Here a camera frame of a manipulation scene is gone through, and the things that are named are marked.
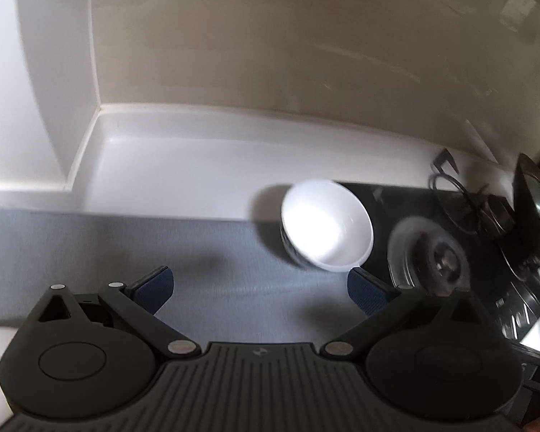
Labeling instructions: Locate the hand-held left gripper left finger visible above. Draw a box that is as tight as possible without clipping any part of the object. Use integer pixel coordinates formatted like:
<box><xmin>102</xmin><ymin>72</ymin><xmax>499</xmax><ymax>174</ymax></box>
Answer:
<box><xmin>26</xmin><ymin>266</ymin><xmax>203</xmax><ymax>363</ymax></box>

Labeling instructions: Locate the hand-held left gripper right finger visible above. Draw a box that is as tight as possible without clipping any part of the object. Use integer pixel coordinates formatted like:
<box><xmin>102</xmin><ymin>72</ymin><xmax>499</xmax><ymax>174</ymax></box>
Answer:
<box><xmin>319</xmin><ymin>267</ymin><xmax>496</xmax><ymax>361</ymax></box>

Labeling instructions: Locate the white bowl blue patterned outside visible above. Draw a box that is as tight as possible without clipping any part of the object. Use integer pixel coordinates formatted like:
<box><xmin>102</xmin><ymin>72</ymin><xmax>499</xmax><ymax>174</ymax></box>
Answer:
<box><xmin>280</xmin><ymin>179</ymin><xmax>374</xmax><ymax>273</ymax></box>

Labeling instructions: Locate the grey counter mat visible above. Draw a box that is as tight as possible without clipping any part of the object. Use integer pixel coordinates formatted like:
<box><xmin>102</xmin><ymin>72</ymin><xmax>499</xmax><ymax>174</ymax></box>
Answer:
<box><xmin>0</xmin><ymin>209</ymin><xmax>390</xmax><ymax>347</ymax></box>

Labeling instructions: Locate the round stove burner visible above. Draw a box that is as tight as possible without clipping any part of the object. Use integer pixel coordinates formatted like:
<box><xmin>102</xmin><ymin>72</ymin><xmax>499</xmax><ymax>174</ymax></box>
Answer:
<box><xmin>387</xmin><ymin>215</ymin><xmax>472</xmax><ymax>292</ymax></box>

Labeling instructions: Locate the black glass gas stove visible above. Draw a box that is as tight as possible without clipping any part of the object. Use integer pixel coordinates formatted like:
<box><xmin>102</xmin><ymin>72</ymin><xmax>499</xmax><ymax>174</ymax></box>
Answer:
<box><xmin>337</xmin><ymin>182</ymin><xmax>540</xmax><ymax>356</ymax></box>

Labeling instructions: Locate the black pot support grate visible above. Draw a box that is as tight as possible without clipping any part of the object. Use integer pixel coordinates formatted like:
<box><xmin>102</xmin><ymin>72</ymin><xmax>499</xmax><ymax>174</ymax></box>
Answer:
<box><xmin>427</xmin><ymin>148</ymin><xmax>517</xmax><ymax>238</ymax></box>

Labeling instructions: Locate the black wok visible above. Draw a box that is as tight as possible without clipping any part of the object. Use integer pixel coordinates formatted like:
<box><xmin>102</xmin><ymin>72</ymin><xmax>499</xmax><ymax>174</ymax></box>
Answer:
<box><xmin>512</xmin><ymin>153</ymin><xmax>540</xmax><ymax>275</ymax></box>

